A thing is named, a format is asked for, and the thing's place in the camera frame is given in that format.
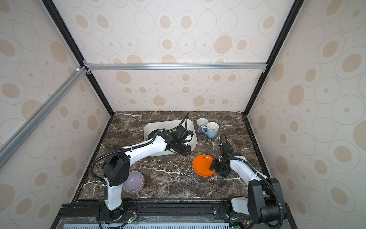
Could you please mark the black plate orange rim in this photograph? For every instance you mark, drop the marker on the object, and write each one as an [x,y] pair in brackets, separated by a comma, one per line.
[202,164]

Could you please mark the left slanted aluminium frame bar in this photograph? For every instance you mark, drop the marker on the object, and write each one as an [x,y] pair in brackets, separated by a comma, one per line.
[19,137]

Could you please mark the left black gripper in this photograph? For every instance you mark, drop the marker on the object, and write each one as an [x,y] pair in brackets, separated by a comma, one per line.
[187,151]

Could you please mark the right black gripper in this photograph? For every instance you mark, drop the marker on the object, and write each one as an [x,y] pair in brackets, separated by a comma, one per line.
[214,166]

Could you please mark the light blue ceramic mug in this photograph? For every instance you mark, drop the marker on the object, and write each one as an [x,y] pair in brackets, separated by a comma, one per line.
[211,129]

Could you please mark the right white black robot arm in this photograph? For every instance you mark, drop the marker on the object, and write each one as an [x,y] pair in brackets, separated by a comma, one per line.
[264,203]

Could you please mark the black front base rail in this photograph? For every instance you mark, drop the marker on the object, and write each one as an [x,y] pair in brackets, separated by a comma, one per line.
[154,214]

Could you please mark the purple bowl red rim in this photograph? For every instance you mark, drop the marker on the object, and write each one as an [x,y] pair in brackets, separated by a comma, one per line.
[134,183]

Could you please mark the white plastic bin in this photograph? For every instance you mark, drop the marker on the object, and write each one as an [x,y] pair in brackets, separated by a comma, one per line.
[150,127]

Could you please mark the horizontal aluminium frame bar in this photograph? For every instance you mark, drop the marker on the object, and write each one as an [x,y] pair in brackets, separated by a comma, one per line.
[180,66]

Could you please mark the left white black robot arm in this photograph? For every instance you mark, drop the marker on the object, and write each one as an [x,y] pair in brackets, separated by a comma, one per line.
[113,169]

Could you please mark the white plate dark green rim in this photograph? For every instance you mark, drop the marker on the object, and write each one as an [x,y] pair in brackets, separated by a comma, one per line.
[154,133]

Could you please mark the purple ceramic mug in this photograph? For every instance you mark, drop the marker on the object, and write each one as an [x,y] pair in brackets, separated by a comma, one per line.
[201,122]

